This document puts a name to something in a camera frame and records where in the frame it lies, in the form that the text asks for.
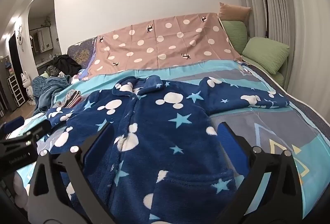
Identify stack of folded clothes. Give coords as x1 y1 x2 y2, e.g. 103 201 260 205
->
53 90 82 108

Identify teal knitted blanket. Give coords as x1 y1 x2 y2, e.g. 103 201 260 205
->
32 74 71 116

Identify white storage rack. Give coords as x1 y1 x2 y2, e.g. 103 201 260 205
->
7 75 26 107

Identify pink polka dot sheet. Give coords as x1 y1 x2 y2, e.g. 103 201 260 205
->
88 12 243 80

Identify navy printed mattress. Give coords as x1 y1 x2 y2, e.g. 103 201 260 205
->
67 37 97 72

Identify white curtain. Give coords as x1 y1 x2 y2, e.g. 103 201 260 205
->
231 0 330 101

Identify white wall ornament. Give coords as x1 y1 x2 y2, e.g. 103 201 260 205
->
15 25 25 45

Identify navy star fleece pajama top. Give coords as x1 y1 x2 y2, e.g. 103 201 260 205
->
46 76 290 224

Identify white cat figurine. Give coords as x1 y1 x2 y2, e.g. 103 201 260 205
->
21 71 35 106

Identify tall green pillow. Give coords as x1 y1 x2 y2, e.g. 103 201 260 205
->
222 20 248 54

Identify orange pillow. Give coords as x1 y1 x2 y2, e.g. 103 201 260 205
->
219 2 251 22

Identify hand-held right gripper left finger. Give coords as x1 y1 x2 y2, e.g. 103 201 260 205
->
27 123 116 224

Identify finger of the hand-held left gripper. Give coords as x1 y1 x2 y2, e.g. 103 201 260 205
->
6 120 52 142
0 116 25 137

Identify light blue grey printed blanket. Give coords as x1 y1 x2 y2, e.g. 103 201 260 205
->
15 60 330 224

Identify pink patterned small garment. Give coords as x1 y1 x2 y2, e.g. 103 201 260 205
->
71 69 87 82

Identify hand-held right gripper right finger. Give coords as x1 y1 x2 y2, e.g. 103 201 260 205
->
217 122 303 224

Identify wide green pillow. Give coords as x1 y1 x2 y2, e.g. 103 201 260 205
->
242 36 290 75

